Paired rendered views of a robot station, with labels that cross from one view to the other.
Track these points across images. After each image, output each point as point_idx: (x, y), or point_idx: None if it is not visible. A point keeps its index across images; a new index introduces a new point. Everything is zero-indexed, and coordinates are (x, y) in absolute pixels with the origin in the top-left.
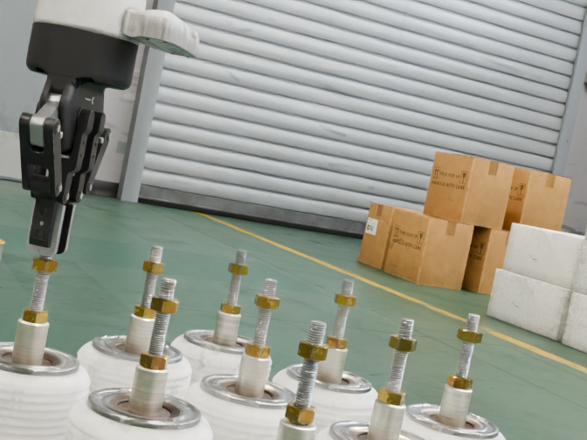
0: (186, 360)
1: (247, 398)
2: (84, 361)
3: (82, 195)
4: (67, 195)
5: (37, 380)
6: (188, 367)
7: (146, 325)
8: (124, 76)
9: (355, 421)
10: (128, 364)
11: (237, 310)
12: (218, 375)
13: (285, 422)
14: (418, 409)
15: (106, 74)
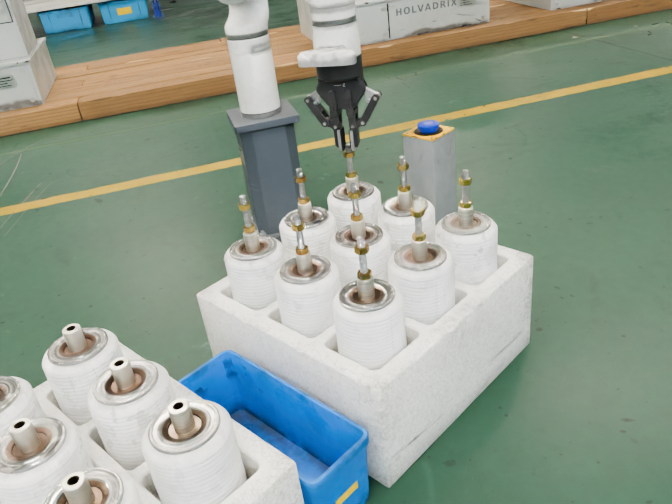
0: (409, 218)
1: (341, 234)
2: None
3: (353, 127)
4: (334, 127)
5: (330, 198)
6: (400, 221)
7: (398, 194)
8: (327, 77)
9: (327, 261)
10: (380, 208)
11: (461, 205)
12: (374, 225)
13: None
14: (379, 283)
15: (320, 77)
